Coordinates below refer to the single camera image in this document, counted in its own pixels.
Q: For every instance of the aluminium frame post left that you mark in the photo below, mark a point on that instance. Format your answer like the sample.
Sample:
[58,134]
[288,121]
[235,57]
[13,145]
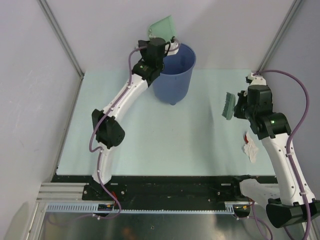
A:
[54,24]

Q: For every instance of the light green plastic dustpan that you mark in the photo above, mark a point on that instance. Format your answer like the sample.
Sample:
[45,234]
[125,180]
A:
[164,28]

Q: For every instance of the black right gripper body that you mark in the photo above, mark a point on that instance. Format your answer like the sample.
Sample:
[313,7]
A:
[242,110]

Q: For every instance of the white paper scrap right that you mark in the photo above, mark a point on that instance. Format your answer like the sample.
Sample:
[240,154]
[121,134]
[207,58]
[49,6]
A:
[251,150]

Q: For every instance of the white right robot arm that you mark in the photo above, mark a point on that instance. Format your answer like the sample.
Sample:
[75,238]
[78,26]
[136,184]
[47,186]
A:
[287,206]

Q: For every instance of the aluminium frame post right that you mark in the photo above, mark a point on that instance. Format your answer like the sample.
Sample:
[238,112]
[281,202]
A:
[280,34]

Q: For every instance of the light green hand brush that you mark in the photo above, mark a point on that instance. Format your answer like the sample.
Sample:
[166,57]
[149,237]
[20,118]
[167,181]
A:
[230,102]

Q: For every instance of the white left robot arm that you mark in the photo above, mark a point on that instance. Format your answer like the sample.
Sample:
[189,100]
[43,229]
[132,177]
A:
[108,133]

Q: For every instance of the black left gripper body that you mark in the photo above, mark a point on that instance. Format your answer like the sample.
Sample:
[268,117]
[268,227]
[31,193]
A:
[161,66]

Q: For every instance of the blue plastic waste bin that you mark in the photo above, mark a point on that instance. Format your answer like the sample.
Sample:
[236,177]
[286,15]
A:
[173,83]

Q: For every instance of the aluminium frame post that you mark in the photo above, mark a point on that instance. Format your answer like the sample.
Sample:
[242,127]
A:
[54,24]
[280,34]

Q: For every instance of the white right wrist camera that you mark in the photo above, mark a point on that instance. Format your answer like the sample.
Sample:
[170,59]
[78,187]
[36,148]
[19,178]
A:
[254,79]

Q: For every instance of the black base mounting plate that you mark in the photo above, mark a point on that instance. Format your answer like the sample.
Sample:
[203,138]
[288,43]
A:
[126,187]

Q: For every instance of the aluminium frame rail front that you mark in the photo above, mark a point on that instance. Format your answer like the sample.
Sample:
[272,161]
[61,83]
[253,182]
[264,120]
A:
[67,192]

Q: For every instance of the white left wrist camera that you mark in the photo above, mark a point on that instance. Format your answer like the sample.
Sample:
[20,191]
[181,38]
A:
[172,48]

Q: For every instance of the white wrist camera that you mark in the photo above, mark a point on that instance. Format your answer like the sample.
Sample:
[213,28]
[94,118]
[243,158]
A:
[254,79]
[172,48]

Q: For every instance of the white cable duct strip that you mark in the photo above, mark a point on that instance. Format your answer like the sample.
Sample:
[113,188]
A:
[101,208]

